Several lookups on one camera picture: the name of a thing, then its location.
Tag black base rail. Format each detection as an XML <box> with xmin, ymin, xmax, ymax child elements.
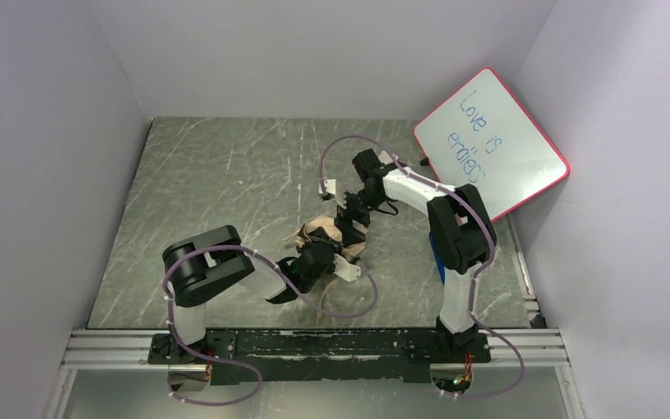
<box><xmin>147</xmin><ymin>327</ymin><xmax>491</xmax><ymax>385</ymax></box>

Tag beige folding umbrella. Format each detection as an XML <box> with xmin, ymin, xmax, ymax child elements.
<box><xmin>284</xmin><ymin>216</ymin><xmax>367</xmax><ymax>283</ymax></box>

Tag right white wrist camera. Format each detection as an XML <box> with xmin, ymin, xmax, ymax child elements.
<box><xmin>318</xmin><ymin>179</ymin><xmax>338</xmax><ymax>201</ymax></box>

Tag aluminium frame rail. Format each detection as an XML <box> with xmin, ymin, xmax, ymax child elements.
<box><xmin>61</xmin><ymin>329</ymin><xmax>571</xmax><ymax>370</ymax></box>

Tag blue marker pen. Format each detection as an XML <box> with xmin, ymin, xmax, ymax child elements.
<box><xmin>428</xmin><ymin>232</ymin><xmax>446</xmax><ymax>285</ymax></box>

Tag pink framed whiteboard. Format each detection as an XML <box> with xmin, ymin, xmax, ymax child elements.
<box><xmin>414</xmin><ymin>67</ymin><xmax>571</xmax><ymax>220</ymax></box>

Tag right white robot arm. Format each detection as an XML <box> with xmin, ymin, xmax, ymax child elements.
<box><xmin>325</xmin><ymin>149</ymin><xmax>496</xmax><ymax>348</ymax></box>

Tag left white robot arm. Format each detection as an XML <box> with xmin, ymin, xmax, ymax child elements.
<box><xmin>167</xmin><ymin>227</ymin><xmax>343</xmax><ymax>346</ymax></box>

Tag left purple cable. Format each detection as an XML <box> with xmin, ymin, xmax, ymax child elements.
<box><xmin>162</xmin><ymin>245</ymin><xmax>380</xmax><ymax>407</ymax></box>

